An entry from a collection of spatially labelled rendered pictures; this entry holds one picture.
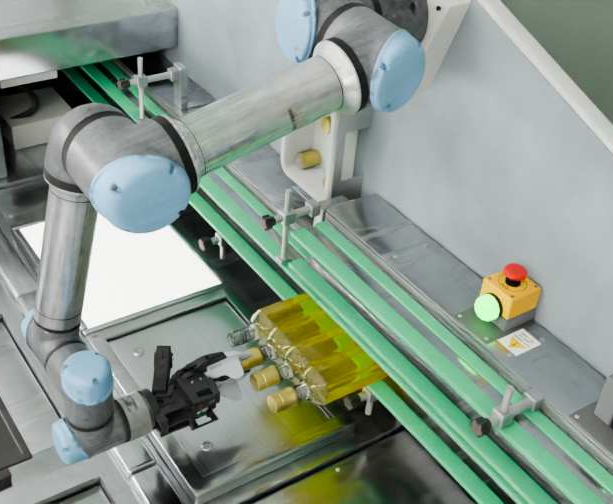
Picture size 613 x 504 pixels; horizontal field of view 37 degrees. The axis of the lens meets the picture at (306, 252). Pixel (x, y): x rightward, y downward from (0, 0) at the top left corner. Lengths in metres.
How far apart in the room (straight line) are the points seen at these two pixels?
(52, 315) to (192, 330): 0.50
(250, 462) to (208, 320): 0.40
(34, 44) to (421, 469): 1.34
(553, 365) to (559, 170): 0.31
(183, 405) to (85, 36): 1.12
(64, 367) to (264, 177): 0.78
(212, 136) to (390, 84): 0.28
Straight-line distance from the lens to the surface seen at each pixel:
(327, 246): 1.74
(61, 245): 1.42
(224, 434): 1.73
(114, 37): 2.43
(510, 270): 1.55
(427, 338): 1.57
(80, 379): 1.44
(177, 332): 1.93
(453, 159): 1.67
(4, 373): 1.94
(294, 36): 1.47
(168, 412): 1.57
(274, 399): 1.59
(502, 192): 1.59
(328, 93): 1.33
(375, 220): 1.79
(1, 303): 2.08
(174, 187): 1.21
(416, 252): 1.72
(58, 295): 1.47
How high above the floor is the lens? 1.81
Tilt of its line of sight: 29 degrees down
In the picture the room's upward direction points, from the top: 109 degrees counter-clockwise
